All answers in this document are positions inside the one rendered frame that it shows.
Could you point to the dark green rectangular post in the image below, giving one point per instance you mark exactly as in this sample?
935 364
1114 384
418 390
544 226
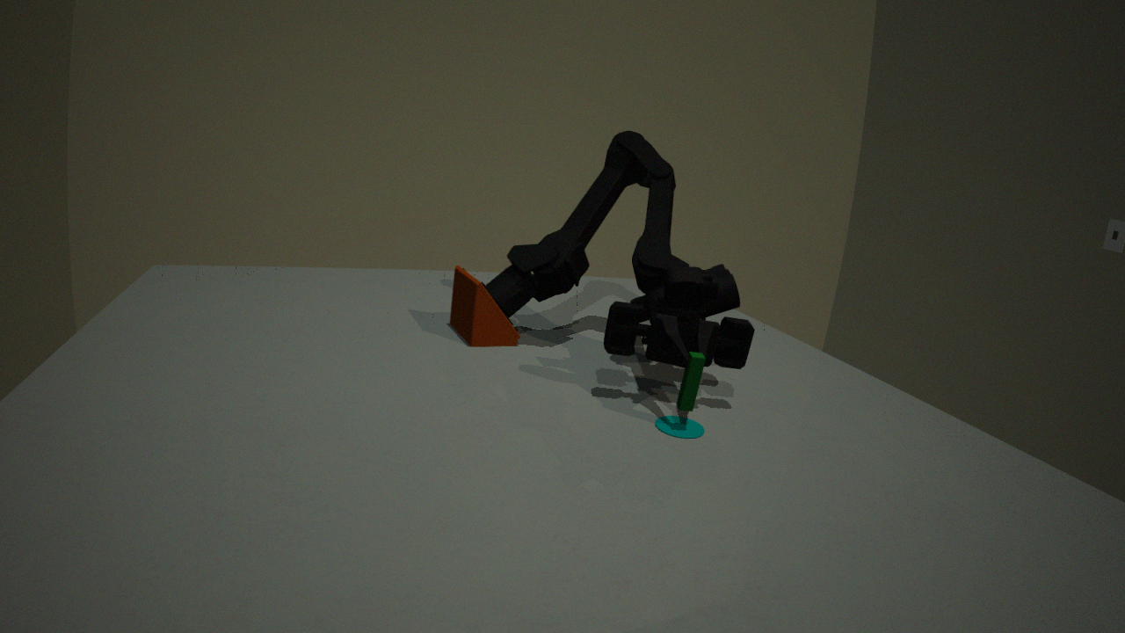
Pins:
691 381

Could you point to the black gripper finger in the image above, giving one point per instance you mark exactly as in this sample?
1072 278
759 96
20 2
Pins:
706 339
665 345

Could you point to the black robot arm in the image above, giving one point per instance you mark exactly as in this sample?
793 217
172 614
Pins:
559 261

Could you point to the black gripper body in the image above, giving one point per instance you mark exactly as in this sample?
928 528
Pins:
732 348

